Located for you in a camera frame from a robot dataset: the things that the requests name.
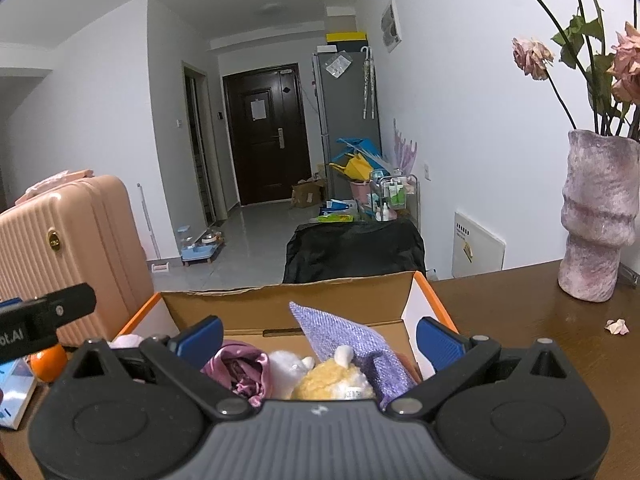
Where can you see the purple satin scrunchie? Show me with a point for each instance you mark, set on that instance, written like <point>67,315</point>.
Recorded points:
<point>243,369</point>

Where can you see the white floor mop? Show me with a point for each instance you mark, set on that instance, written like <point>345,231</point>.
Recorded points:
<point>159,264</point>

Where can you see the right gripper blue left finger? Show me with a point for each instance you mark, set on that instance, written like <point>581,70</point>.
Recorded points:
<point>198,343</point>

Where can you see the white plush toy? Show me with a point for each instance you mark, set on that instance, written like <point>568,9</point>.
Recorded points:
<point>287,370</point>

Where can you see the dried pink roses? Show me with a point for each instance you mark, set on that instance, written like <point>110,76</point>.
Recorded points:
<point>611,73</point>

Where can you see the dark entrance door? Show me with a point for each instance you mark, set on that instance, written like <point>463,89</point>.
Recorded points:
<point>267,132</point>

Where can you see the cardboard box on floor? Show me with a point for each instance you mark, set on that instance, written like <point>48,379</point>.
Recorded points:
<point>308,193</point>

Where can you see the purple textured vase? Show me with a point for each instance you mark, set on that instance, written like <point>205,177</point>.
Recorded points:
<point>600,207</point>

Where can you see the hanging umbrellas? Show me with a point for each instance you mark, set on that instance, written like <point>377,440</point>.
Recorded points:
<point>369,82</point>

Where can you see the grey refrigerator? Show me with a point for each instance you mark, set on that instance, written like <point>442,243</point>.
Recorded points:
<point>339,79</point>

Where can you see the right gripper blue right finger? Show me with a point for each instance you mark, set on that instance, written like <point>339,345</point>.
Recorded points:
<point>438,344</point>

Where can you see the blue tissue pack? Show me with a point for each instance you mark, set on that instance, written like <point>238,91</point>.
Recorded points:
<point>18,383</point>

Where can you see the metal trolley with bottles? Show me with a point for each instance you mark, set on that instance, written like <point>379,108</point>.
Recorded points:
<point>394,196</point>

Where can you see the yellow box on refrigerator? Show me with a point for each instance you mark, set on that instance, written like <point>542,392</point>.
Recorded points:
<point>336,37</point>

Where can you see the fallen pink petal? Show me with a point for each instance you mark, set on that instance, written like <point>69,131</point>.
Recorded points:
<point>617,327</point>

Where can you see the orange fruit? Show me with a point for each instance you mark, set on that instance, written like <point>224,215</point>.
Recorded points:
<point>48,365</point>

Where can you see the yellow plush toy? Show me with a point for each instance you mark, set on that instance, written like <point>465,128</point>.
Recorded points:
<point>336,379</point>

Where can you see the wall electrical box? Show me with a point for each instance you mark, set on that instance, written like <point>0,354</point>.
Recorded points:
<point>390,27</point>

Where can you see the black covered furniture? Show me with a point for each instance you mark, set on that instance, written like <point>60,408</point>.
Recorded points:
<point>326,251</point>

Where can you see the blue pet feeder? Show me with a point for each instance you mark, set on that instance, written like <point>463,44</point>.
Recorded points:
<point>199,248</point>

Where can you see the purple knitted cloth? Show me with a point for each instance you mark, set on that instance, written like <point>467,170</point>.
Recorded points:
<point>371,354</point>

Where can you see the pink ribbed suitcase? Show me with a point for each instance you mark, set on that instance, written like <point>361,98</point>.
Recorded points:
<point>82,231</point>

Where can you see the brown cloth pad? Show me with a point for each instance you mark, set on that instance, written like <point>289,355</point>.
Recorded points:
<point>410,367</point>

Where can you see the purple coral decoration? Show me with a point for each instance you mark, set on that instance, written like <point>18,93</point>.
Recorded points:
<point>405,151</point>

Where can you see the orange cardboard box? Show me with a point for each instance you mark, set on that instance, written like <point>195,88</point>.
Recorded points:
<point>391,304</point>

